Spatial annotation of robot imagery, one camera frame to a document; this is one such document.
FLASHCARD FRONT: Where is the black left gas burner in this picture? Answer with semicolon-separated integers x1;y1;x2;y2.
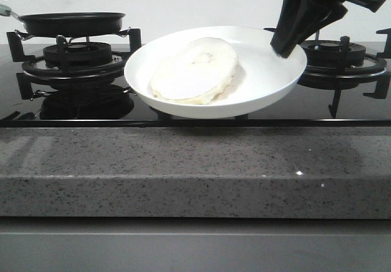
43;42;112;68

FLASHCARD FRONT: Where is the grey speckled stone countertop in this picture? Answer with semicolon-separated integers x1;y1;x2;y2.
1;127;390;219

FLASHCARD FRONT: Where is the black frying pan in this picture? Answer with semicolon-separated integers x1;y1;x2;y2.
1;4;125;37

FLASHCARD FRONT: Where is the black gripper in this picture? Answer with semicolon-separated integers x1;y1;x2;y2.
271;0;386;58

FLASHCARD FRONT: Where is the black right pan support grate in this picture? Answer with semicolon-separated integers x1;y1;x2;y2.
252;36;390;120

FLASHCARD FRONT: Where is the white ceramic plate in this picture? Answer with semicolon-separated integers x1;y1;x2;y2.
124;26;307;119

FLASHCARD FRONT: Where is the black pan support grate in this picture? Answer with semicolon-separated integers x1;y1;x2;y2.
252;36;390;120
7;28;142;100

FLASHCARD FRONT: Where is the black right gas burner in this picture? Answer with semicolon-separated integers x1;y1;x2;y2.
301;40;366;63

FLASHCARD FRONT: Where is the black glass gas hob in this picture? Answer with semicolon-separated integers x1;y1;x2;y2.
1;45;390;127

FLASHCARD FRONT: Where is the white fried egg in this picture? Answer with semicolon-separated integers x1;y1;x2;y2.
150;37;239;105

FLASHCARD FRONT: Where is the black left pan support grate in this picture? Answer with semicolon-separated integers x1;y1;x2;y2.
7;28;142;100

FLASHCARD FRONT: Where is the grey cabinet front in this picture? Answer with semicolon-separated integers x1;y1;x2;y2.
1;218;390;271

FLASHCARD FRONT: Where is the black gas burner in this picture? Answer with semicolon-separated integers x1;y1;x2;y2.
43;42;112;68
301;40;366;63

